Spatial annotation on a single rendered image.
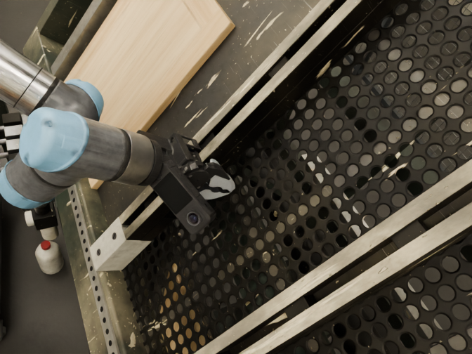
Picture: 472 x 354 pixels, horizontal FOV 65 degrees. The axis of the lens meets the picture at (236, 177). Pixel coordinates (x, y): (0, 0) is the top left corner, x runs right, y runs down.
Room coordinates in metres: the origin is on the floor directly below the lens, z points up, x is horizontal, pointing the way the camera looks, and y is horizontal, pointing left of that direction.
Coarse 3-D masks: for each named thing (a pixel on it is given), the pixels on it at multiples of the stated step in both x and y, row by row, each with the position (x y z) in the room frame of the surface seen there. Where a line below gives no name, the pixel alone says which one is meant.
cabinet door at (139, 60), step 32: (128, 0) 0.95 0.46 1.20; (160, 0) 0.89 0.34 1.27; (192, 0) 0.83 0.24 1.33; (96, 32) 0.94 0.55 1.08; (128, 32) 0.87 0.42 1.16; (160, 32) 0.81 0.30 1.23; (192, 32) 0.76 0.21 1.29; (224, 32) 0.73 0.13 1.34; (96, 64) 0.85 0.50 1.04; (128, 64) 0.79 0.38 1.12; (160, 64) 0.74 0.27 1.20; (192, 64) 0.69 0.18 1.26; (128, 96) 0.71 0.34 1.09; (160, 96) 0.66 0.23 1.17; (128, 128) 0.63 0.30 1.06
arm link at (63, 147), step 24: (48, 120) 0.26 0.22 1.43; (72, 120) 0.28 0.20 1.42; (24, 144) 0.25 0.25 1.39; (48, 144) 0.24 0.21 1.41; (72, 144) 0.26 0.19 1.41; (96, 144) 0.28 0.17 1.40; (120, 144) 0.30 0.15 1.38; (48, 168) 0.23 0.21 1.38; (72, 168) 0.25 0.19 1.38; (96, 168) 0.26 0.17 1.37; (120, 168) 0.28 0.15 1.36
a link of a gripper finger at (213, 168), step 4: (204, 164) 0.39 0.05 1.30; (208, 164) 0.39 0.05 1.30; (212, 164) 0.40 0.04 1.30; (216, 164) 0.41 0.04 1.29; (200, 168) 0.38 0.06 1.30; (204, 168) 0.39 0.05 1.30; (208, 168) 0.38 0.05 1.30; (212, 168) 0.39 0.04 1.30; (216, 168) 0.40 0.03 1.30; (220, 168) 0.40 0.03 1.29; (208, 172) 0.39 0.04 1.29; (212, 172) 0.39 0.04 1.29; (216, 172) 0.40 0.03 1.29; (220, 172) 0.40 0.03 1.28; (224, 172) 0.41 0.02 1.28; (212, 176) 0.39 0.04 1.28; (220, 176) 0.40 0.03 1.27; (224, 176) 0.41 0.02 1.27; (228, 176) 0.42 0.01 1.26
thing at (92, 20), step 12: (96, 0) 1.00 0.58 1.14; (108, 0) 0.99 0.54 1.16; (96, 12) 0.97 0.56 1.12; (108, 12) 0.99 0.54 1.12; (84, 24) 0.95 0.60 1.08; (96, 24) 0.97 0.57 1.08; (72, 36) 0.95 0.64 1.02; (84, 36) 0.94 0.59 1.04; (72, 48) 0.92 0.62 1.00; (84, 48) 0.94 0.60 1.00; (60, 60) 0.90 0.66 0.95; (72, 60) 0.91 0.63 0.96; (60, 72) 0.89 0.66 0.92
